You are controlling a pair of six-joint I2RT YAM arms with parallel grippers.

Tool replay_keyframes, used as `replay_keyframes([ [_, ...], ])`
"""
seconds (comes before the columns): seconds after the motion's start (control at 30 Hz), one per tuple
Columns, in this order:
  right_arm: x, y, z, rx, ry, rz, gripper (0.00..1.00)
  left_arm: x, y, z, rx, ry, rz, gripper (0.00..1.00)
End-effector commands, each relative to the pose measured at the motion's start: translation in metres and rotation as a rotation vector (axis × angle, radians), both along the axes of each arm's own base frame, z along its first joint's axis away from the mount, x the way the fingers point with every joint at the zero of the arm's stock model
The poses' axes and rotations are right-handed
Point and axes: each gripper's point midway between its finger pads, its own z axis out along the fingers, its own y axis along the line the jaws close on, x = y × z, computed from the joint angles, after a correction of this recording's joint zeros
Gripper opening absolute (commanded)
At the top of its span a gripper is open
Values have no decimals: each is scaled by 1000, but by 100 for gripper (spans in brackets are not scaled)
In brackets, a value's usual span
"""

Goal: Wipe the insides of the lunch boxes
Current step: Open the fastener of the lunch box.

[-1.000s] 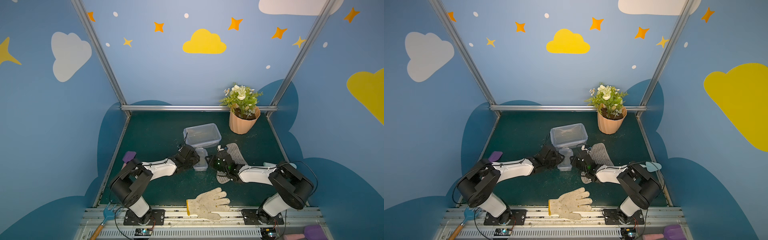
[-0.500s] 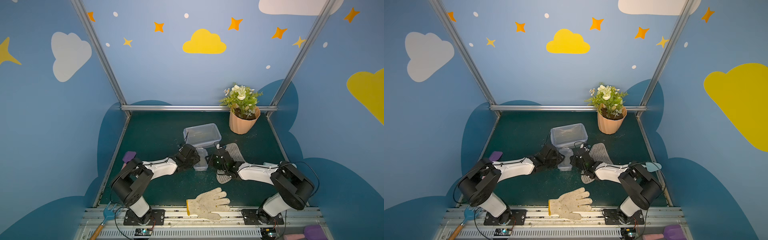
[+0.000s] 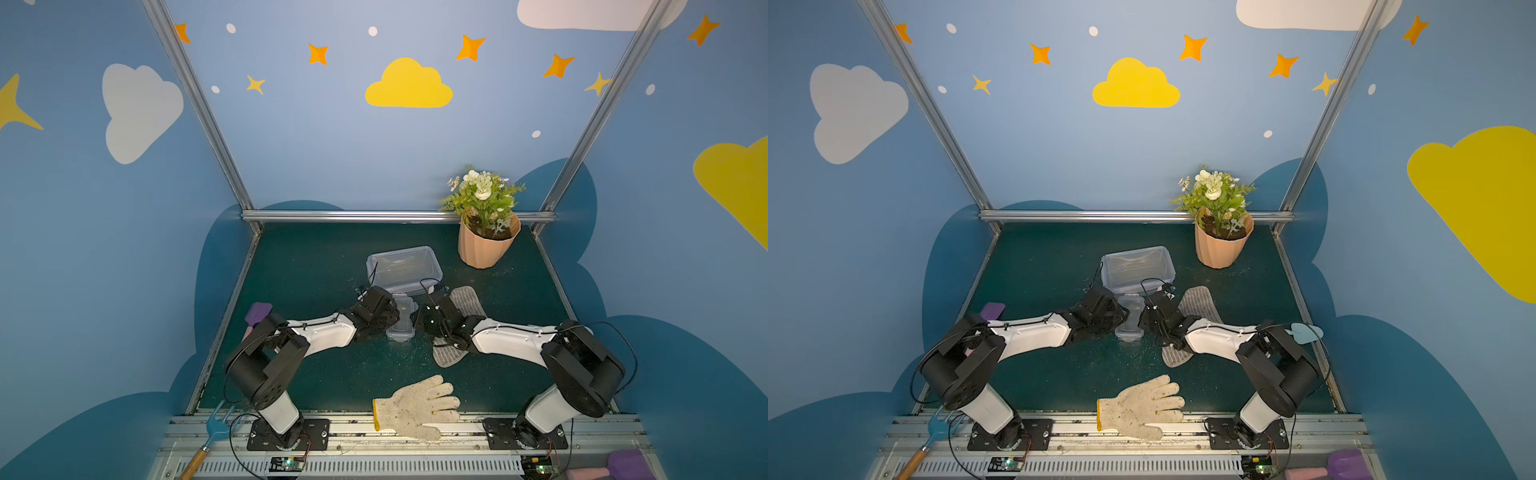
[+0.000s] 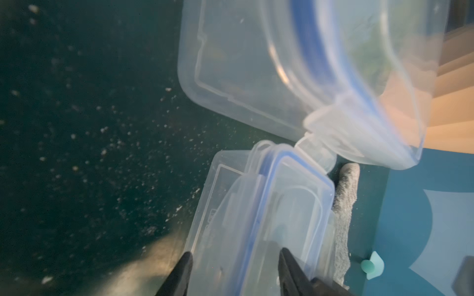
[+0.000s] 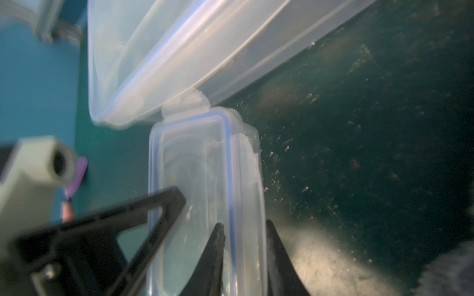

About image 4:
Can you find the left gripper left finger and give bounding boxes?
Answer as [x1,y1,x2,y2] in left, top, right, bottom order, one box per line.
[155,251,193,296]

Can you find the small clear lunch box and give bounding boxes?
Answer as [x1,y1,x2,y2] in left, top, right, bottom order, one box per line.
[185,140,335,296]

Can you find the large clear lunch box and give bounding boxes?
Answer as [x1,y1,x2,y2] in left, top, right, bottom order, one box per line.
[178,1,450,170]

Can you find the teal silicone spatula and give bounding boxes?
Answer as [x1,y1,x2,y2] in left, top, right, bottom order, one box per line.
[360,251,385,280]

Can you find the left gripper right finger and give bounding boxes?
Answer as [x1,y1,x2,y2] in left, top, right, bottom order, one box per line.
[278,248,353,296]

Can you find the potted artificial flower plant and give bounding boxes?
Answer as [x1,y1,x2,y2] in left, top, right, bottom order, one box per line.
[380,25,474,154]

